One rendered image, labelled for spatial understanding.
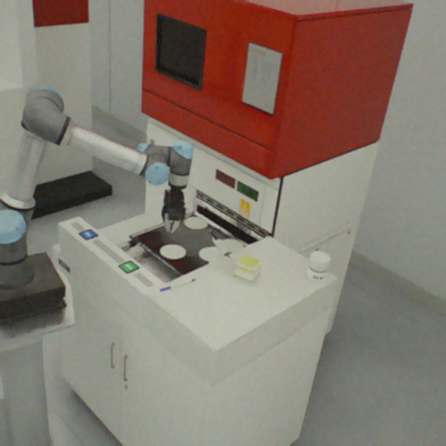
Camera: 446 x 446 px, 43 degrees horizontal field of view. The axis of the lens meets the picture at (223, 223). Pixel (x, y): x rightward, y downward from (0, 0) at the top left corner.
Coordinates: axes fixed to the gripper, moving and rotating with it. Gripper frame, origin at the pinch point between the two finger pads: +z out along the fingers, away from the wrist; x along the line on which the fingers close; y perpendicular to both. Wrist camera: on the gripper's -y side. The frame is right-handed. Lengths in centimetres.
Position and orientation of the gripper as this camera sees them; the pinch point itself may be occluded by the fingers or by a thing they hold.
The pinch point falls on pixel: (170, 231)
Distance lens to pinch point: 216.6
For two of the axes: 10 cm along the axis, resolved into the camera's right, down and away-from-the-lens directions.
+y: -1.5, -5.3, 8.3
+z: -1.9, 8.4, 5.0
